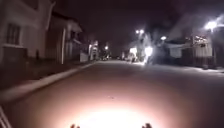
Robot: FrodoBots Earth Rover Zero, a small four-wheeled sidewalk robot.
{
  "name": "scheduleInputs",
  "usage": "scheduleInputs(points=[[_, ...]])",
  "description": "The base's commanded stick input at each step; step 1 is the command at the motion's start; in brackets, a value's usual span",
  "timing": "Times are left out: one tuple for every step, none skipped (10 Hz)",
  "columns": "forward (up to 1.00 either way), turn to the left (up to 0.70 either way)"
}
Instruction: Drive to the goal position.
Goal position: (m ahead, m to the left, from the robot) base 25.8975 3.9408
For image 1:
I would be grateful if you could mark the white building with barred window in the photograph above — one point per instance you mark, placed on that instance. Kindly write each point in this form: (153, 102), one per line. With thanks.
(26, 26)

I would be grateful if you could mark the dark pavement beside road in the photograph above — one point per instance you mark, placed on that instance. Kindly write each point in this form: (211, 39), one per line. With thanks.
(30, 71)

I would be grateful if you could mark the grey asphalt road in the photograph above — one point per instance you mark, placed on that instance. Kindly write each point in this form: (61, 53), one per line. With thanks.
(133, 90)

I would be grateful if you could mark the house with porch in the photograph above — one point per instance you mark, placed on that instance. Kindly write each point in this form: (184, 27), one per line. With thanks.
(68, 40)

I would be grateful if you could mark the pale concrete kerb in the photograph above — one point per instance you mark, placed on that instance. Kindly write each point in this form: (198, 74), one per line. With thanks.
(40, 82)

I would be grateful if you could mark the robot's own part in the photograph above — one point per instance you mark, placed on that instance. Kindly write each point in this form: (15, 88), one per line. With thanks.
(146, 126)
(75, 126)

